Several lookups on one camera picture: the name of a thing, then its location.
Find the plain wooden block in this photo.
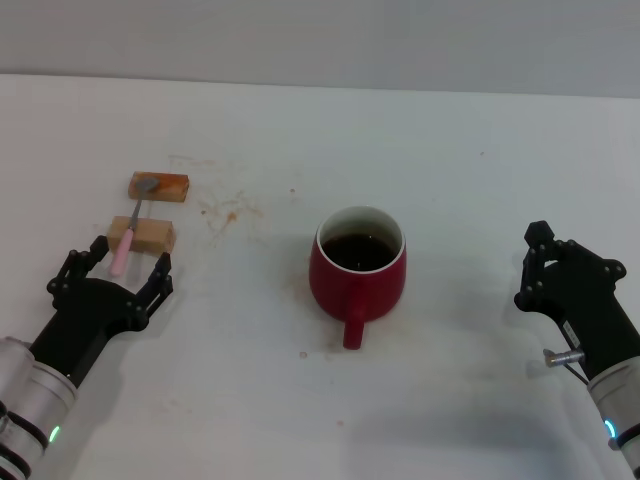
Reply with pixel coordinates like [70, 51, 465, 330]
[108, 215, 177, 259]

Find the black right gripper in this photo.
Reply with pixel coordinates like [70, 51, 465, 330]
[514, 221, 640, 381]

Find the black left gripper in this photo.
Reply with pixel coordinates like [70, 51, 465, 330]
[29, 237, 174, 389]

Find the pink handled metal spoon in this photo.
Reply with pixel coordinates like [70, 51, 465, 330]
[109, 177, 162, 278]

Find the orange stained wooden block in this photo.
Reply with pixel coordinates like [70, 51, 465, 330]
[128, 171, 192, 204]

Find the metal cable connector plug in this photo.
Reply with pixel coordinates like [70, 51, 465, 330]
[542, 347, 591, 386]

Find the red ceramic coffee cup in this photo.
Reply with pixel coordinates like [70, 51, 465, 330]
[308, 204, 407, 351]

